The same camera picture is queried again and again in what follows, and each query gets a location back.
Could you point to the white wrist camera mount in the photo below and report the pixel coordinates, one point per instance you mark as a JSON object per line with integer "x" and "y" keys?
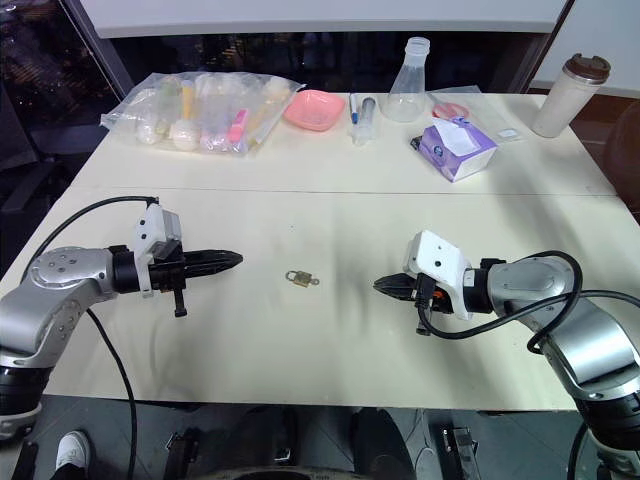
{"x": 150, "y": 225}
{"x": 440, "y": 255}

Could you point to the dark brown chair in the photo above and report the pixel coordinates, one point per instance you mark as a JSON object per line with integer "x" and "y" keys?
{"x": 625, "y": 160}

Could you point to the small black object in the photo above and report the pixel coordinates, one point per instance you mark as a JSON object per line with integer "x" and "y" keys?
{"x": 414, "y": 143}

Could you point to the black metal bracket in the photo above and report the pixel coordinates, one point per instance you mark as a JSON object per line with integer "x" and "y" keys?
{"x": 182, "y": 450}
{"x": 455, "y": 447}

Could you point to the white shoe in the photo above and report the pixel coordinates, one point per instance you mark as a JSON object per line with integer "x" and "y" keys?
{"x": 72, "y": 450}

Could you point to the purple tissue box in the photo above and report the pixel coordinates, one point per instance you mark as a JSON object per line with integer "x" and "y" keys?
{"x": 457, "y": 150}

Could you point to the clear plastic syringe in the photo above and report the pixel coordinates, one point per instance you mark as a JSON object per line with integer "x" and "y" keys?
{"x": 365, "y": 120}

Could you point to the pink plastic bowl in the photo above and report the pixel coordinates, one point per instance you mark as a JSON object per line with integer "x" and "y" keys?
{"x": 314, "y": 110}

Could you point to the small brass padlock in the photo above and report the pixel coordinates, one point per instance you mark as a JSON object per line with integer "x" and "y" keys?
{"x": 298, "y": 278}

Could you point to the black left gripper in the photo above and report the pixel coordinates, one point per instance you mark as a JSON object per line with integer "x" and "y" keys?
{"x": 167, "y": 272}

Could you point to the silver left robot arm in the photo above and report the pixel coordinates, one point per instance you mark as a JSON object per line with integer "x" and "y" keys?
{"x": 65, "y": 295}

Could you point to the red petri dish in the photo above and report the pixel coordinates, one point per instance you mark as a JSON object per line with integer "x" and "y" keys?
{"x": 450, "y": 110}

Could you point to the pink tube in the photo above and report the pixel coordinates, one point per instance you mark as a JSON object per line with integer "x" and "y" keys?
{"x": 237, "y": 127}

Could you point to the yellow tube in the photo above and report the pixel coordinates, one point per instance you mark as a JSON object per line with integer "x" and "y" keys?
{"x": 186, "y": 100}

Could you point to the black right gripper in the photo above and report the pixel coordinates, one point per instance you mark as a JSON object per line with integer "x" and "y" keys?
{"x": 425, "y": 295}

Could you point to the white cup with brown lid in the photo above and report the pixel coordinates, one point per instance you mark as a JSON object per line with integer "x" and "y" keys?
{"x": 562, "y": 100}

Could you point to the clear plastic conical flask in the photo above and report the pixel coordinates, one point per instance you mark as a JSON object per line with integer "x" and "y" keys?
{"x": 406, "y": 95}

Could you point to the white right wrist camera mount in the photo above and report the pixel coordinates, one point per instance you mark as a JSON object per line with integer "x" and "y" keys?
{"x": 440, "y": 255}

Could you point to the dark rounded shape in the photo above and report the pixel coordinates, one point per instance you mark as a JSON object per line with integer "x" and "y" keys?
{"x": 382, "y": 445}

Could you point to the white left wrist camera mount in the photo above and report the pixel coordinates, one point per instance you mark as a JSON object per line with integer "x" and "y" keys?
{"x": 150, "y": 225}

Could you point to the flat clear plastic sleeve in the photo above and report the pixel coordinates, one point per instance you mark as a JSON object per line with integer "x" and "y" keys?
{"x": 492, "y": 112}

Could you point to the white and blue pen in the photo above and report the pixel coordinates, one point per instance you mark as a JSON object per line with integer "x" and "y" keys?
{"x": 354, "y": 112}

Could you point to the clear plastic bag of supplies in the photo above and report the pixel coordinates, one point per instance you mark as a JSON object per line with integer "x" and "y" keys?
{"x": 150, "y": 107}

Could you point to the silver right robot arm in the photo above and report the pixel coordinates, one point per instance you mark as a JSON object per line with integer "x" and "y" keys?
{"x": 575, "y": 340}

